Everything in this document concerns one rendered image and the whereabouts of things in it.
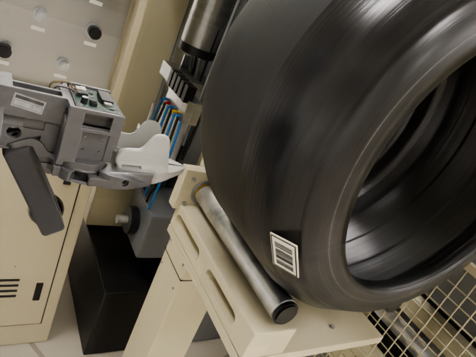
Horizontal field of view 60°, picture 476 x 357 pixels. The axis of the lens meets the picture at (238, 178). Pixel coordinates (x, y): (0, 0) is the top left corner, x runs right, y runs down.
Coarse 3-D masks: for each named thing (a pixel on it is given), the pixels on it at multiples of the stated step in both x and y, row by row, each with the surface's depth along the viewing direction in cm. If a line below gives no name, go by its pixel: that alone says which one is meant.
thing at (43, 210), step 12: (12, 156) 39; (24, 156) 39; (36, 156) 42; (12, 168) 39; (24, 168) 40; (36, 168) 40; (24, 180) 41; (36, 180) 41; (24, 192) 41; (36, 192) 42; (48, 192) 43; (36, 204) 43; (48, 204) 43; (60, 204) 46; (36, 216) 43; (48, 216) 44; (60, 216) 45; (48, 228) 45; (60, 228) 45
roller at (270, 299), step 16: (208, 192) 85; (208, 208) 82; (224, 224) 78; (224, 240) 76; (240, 240) 74; (240, 256) 72; (256, 272) 68; (256, 288) 67; (272, 288) 65; (272, 304) 63; (288, 304) 63; (288, 320) 64
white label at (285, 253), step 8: (272, 232) 51; (272, 240) 51; (280, 240) 50; (272, 248) 52; (280, 248) 51; (288, 248) 50; (296, 248) 49; (280, 256) 52; (288, 256) 51; (296, 256) 50; (280, 264) 53; (288, 264) 52; (296, 264) 50; (288, 272) 53; (296, 272) 52
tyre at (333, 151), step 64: (256, 0) 55; (320, 0) 46; (384, 0) 41; (448, 0) 41; (256, 64) 50; (320, 64) 43; (384, 64) 41; (448, 64) 42; (256, 128) 49; (320, 128) 43; (384, 128) 44; (448, 128) 89; (256, 192) 50; (320, 192) 46; (384, 192) 94; (448, 192) 86; (256, 256) 60; (320, 256) 52; (384, 256) 84; (448, 256) 72
